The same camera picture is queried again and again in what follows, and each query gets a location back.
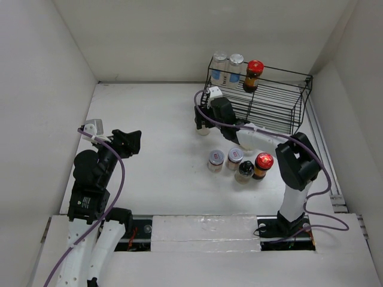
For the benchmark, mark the tall jar blue label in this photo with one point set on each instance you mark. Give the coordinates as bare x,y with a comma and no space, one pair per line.
218,67
234,68

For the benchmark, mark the black wire rack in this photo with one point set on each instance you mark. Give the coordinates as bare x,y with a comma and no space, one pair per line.
279,103

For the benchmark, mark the red lid sauce jar front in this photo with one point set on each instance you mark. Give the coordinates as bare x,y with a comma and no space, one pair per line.
263,162

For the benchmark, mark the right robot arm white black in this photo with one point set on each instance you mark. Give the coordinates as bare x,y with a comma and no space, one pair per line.
295,156

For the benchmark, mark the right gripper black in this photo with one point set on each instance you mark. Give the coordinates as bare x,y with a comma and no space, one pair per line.
198,118

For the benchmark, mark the silver lid jar left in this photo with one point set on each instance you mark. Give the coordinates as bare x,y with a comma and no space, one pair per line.
215,160

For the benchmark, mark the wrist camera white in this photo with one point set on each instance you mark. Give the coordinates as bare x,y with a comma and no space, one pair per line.
94,128
213,92

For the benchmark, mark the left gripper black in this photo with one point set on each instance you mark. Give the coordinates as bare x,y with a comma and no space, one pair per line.
131,139

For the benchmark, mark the silver lid jar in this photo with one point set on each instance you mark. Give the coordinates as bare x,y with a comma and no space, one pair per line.
234,158
215,160

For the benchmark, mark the black cap spice bottle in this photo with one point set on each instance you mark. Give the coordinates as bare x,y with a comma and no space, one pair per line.
244,172

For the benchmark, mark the black cap white powder bottle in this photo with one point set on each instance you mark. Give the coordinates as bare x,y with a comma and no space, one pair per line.
203,131

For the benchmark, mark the silver lid jar right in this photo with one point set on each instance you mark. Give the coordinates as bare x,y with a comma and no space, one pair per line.
234,158

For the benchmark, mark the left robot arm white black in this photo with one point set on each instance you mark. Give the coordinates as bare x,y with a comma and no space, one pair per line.
96,225

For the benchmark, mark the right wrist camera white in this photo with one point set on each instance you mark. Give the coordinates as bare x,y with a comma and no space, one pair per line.
213,92

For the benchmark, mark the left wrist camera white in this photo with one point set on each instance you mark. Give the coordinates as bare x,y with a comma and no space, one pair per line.
94,128

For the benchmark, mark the right side metal rail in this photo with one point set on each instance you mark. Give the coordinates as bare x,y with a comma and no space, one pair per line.
335,194

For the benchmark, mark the red lid dark sauce jar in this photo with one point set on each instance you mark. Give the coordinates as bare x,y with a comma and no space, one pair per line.
254,71

